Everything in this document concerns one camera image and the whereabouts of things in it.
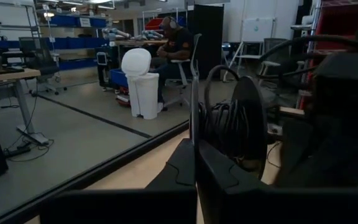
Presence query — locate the white easel board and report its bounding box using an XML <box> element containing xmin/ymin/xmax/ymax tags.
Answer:
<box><xmin>222</xmin><ymin>17</ymin><xmax>275</xmax><ymax>83</ymax></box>

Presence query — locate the wooden top desk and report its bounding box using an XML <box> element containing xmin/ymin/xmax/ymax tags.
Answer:
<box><xmin>0</xmin><ymin>68</ymin><xmax>50</xmax><ymax>147</ymax></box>

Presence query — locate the shelf with blue bins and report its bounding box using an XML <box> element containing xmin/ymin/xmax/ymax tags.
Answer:
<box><xmin>0</xmin><ymin>14</ymin><xmax>110</xmax><ymax>71</ymax></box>

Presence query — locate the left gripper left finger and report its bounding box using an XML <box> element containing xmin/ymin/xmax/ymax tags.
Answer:
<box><xmin>39</xmin><ymin>139</ymin><xmax>198</xmax><ymax>224</ymax></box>

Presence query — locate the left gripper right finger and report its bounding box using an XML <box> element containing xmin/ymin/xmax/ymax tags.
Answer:
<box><xmin>199</xmin><ymin>141</ymin><xmax>358</xmax><ymax>224</ymax></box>

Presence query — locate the white trash bin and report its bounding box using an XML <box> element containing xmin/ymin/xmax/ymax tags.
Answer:
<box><xmin>121</xmin><ymin>48</ymin><xmax>160</xmax><ymax>121</ymax></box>

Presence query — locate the black cart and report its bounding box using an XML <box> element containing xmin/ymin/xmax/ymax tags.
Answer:
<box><xmin>95</xmin><ymin>46</ymin><xmax>119</xmax><ymax>90</ymax></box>

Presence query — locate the person's white shoe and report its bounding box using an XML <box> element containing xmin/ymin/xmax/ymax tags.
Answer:
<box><xmin>149</xmin><ymin>16</ymin><xmax>195</xmax><ymax>111</ymax></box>

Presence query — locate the wooden work table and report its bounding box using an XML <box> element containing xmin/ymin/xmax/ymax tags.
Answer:
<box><xmin>115</xmin><ymin>39</ymin><xmax>169</xmax><ymax>47</ymax></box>

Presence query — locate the black partition panel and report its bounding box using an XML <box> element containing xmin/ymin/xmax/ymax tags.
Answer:
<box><xmin>193</xmin><ymin>3</ymin><xmax>225</xmax><ymax>80</ymax></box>

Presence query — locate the black mesh office chair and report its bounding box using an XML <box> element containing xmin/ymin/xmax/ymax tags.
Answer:
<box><xmin>19</xmin><ymin>36</ymin><xmax>68</xmax><ymax>96</ymax></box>
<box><xmin>258</xmin><ymin>37</ymin><xmax>295</xmax><ymax>103</ymax></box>

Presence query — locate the white framed office chair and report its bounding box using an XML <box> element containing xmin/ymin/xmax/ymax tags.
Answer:
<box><xmin>163</xmin><ymin>33</ymin><xmax>203</xmax><ymax>108</ymax></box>

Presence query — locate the red storage bin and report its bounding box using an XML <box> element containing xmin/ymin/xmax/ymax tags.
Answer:
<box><xmin>144</xmin><ymin>17</ymin><xmax>165</xmax><ymax>31</ymax></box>

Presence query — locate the black right camera cable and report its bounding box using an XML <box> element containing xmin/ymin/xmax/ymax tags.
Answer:
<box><xmin>256</xmin><ymin>34</ymin><xmax>358</xmax><ymax>80</ymax></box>

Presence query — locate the black floor cable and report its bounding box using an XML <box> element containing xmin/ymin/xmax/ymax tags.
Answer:
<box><xmin>3</xmin><ymin>138</ymin><xmax>55</xmax><ymax>162</ymax></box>

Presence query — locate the red bin wire rack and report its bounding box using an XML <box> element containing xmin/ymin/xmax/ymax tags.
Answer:
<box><xmin>296</xmin><ymin>0</ymin><xmax>358</xmax><ymax>110</ymax></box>

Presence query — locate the blue floor crate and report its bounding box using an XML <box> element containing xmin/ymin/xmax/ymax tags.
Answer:
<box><xmin>109</xmin><ymin>68</ymin><xmax>129</xmax><ymax>90</ymax></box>

